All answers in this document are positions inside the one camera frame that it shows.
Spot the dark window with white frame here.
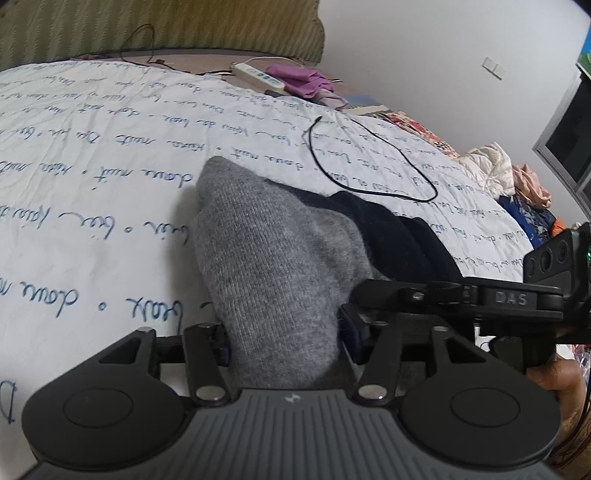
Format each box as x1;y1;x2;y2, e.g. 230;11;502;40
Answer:
534;52;591;215

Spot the thin black charger cable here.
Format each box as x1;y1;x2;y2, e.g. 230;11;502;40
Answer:
119;22;233;77

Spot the black cable loop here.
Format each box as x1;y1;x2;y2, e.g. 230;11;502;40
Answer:
301;116;439;204

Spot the person's right hand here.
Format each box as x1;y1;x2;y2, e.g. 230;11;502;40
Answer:
526;357;586;417

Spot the white quilt with blue script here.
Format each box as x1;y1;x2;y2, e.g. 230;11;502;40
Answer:
1;61;531;479

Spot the white wall switch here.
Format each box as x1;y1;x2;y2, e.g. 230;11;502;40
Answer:
482;57;505;80

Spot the purple garment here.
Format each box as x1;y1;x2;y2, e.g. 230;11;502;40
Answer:
266;64;348;110

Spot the olive padded headboard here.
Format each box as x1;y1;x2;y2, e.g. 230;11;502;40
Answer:
1;0;325;69

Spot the pile of mixed clothes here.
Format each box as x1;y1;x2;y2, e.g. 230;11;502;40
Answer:
380;112;567;247

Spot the grey sweater with navy sleeves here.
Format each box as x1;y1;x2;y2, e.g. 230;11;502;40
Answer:
193;157;462;390

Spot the white power strip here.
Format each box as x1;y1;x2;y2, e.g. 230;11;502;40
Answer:
231;62;286;93

